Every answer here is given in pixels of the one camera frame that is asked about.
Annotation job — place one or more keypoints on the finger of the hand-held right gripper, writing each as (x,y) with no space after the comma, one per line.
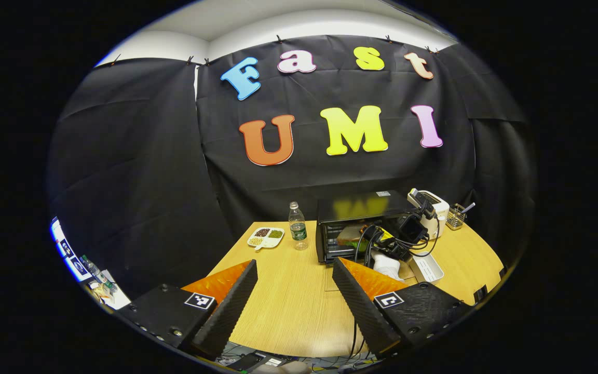
(370,229)

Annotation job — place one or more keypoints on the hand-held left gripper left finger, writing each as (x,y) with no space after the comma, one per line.
(226,311)

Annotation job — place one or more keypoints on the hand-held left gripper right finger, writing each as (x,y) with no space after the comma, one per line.
(364,311)

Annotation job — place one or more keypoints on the toast and lettuce sandwich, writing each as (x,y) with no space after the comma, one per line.
(350,236)

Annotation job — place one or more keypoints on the black electric oven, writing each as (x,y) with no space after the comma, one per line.
(351,205)

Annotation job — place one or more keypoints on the white food tray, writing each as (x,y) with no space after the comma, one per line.
(426,267)

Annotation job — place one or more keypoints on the white toaster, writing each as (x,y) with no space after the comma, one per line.
(440,208)

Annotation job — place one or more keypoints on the clear glass holder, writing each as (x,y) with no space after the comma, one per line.
(454,219)

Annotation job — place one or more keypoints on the metal spoon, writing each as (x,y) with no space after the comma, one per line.
(468,207)

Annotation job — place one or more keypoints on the clear plastic water bottle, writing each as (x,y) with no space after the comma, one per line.
(298,231)
(96,270)

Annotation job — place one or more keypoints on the white sectioned plate with beans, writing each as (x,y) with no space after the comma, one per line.
(266,237)

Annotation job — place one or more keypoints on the black table edge clamp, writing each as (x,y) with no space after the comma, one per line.
(480,294)
(503,271)

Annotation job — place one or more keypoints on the black backdrop cloth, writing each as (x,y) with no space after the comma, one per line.
(148,182)

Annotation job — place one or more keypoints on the white picture board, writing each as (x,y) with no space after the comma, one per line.
(68,252)

